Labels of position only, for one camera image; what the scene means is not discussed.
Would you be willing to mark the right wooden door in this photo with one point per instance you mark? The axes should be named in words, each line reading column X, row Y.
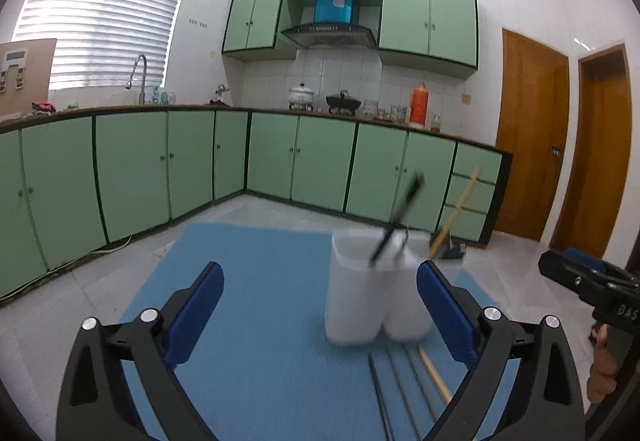
column 601, row 155

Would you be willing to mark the white utensil holder right cup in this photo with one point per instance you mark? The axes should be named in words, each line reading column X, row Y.
column 407, row 318

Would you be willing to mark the green lower kitchen cabinets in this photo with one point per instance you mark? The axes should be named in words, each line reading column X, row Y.
column 72, row 184

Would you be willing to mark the blue box above hood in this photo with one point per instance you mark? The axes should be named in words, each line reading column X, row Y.
column 335, row 11

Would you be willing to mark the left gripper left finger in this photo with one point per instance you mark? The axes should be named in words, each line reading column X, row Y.
column 95, row 401

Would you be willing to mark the cardboard box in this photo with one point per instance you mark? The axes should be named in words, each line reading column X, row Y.
column 25, row 75

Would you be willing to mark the wooden door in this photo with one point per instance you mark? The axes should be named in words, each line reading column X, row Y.
column 601, row 155
column 533, row 124

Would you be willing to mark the window blinds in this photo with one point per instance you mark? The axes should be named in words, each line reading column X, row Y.
column 102, row 42

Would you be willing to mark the metal kettle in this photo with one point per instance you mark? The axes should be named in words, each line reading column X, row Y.
column 221, row 96

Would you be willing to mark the black range hood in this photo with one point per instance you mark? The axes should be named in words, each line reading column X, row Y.
column 331, row 35

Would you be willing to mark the small glass jar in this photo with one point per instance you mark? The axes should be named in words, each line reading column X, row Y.
column 436, row 124

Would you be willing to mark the blue table mat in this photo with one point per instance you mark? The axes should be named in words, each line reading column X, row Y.
column 263, row 368

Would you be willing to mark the green kitchen cabinets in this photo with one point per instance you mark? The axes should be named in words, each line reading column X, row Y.
column 72, row 184
column 433, row 35

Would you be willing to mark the wooden chopstick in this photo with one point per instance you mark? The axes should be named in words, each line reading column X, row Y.
column 430, row 368
column 444, row 233

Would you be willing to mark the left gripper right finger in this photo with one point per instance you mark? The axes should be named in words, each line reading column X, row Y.
column 545, row 402

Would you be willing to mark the green upper kitchen cabinets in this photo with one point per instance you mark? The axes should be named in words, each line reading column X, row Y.
column 433, row 35

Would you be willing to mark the white cooking pot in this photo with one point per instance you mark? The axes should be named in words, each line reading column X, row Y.
column 301, row 98

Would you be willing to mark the black chopstick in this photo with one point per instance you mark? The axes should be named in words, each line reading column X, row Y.
column 405, row 204
column 387, row 427

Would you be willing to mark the black wok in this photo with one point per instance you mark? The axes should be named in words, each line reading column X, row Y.
column 342, row 103

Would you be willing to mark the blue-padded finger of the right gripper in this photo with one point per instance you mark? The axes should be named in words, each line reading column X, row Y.
column 575, row 255

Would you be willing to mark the left wooden door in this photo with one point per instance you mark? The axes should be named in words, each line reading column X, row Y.
column 533, row 124

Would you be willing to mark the person's right hand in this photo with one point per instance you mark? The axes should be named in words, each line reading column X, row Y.
column 604, row 368

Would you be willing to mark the orange thermos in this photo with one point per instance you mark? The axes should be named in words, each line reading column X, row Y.
column 418, row 105

